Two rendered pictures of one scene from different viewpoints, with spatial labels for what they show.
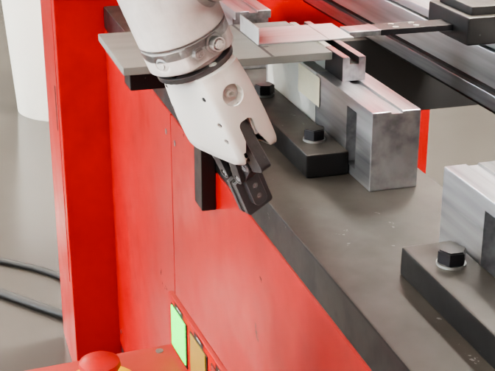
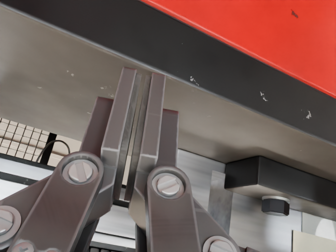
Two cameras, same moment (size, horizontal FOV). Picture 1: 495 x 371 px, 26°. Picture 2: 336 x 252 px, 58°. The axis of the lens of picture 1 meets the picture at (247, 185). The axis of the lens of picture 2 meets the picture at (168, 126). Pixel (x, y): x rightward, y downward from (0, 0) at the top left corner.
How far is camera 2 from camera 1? 1.01 m
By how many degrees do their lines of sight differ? 47
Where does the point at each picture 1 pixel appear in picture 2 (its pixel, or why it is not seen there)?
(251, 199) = (102, 109)
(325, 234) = (116, 81)
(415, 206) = not seen: hidden behind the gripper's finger
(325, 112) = (278, 225)
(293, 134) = (307, 203)
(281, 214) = (219, 100)
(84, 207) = not seen: outside the picture
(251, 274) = (323, 21)
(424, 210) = not seen: hidden behind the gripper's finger
